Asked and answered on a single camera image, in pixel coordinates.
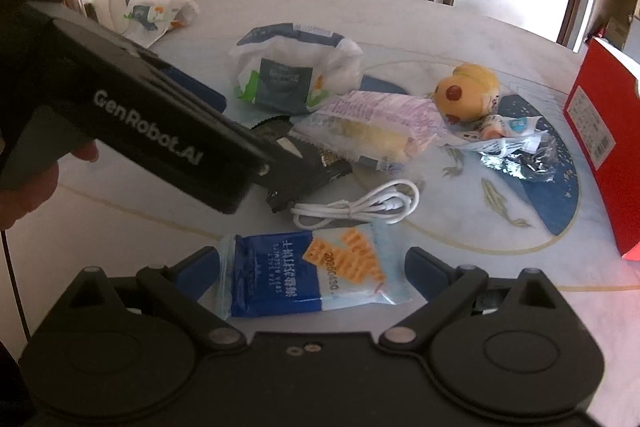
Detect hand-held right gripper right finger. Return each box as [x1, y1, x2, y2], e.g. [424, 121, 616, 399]
[380, 247, 566, 350]

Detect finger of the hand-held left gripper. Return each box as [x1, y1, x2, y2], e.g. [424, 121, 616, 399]
[270, 132, 323, 168]
[260, 159, 333, 214]

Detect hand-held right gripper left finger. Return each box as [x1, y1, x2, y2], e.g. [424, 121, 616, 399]
[65, 246, 248, 350]

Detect black snack packet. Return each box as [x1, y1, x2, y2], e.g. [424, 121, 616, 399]
[247, 116, 353, 188]

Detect white blue plastic bag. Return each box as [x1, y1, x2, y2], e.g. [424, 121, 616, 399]
[229, 23, 363, 115]

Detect blue white cracker packet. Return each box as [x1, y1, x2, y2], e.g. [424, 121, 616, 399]
[212, 224, 416, 320]

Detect purple white bread packet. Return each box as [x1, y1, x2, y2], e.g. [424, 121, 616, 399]
[290, 90, 448, 170]

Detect white chicken snack packet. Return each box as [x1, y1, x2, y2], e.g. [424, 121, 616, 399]
[450, 132, 506, 158]

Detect small orange snack packet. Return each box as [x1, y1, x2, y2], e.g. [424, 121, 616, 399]
[470, 114, 503, 140]

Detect small blue white packet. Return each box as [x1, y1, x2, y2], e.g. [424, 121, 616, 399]
[500, 116, 538, 140]

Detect yellow plush toy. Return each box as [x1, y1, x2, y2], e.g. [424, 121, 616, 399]
[431, 63, 502, 124]

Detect red cardboard box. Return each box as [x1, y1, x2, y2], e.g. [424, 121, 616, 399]
[563, 38, 640, 262]

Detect white marble desktop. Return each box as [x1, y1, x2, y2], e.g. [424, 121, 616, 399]
[0, 0, 640, 427]

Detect person's left hand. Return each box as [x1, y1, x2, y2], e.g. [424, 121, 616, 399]
[0, 141, 99, 233]

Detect printed white plastic bag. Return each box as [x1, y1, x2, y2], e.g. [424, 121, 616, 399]
[120, 0, 201, 48]

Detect crumpled clear wrapper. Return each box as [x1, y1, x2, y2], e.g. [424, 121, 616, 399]
[480, 132, 558, 182]

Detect stacked cardboard boxes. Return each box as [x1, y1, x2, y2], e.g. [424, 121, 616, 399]
[597, 14, 640, 52]

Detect white charging cable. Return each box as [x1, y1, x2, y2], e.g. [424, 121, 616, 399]
[290, 178, 421, 230]

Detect black cable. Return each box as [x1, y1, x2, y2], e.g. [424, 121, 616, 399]
[0, 229, 32, 339]

